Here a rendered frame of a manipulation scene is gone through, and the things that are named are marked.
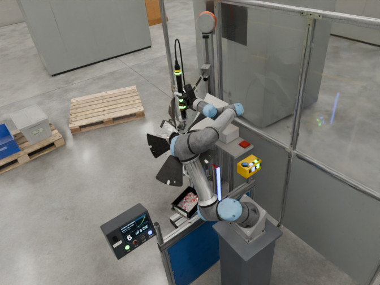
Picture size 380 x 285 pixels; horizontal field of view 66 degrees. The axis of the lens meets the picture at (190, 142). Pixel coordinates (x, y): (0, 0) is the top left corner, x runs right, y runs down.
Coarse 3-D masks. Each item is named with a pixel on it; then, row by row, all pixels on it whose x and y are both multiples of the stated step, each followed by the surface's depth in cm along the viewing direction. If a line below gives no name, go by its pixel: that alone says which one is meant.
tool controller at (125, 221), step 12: (120, 216) 167; (132, 216) 164; (144, 216) 166; (108, 228) 160; (120, 228) 159; (132, 228) 164; (144, 228) 168; (108, 240) 157; (120, 240) 161; (132, 240) 165; (144, 240) 170; (120, 252) 163
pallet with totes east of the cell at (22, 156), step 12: (48, 120) 482; (12, 132) 462; (24, 144) 432; (36, 144) 429; (48, 144) 430; (60, 144) 442; (12, 156) 411; (24, 156) 415; (36, 156) 427; (12, 168) 411
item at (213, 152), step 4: (204, 152) 212; (208, 152) 211; (212, 152) 209; (216, 152) 208; (200, 156) 210; (204, 156) 209; (212, 156) 206; (200, 160) 207; (204, 160) 206; (208, 160) 205; (204, 164) 204
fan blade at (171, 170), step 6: (174, 156) 227; (168, 162) 227; (174, 162) 227; (180, 162) 228; (162, 168) 228; (168, 168) 227; (174, 168) 227; (180, 168) 227; (162, 174) 228; (168, 174) 227; (174, 174) 227; (180, 174) 227; (162, 180) 228; (180, 180) 226; (180, 186) 225
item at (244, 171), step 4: (252, 156) 222; (244, 160) 220; (248, 160) 219; (252, 160) 219; (256, 160) 218; (260, 160) 218; (240, 164) 217; (248, 164) 215; (256, 164) 216; (240, 168) 216; (244, 168) 213; (248, 168) 212; (260, 168) 222; (240, 172) 219; (244, 172) 215; (248, 172) 214; (252, 172) 218; (244, 176) 217; (248, 176) 217
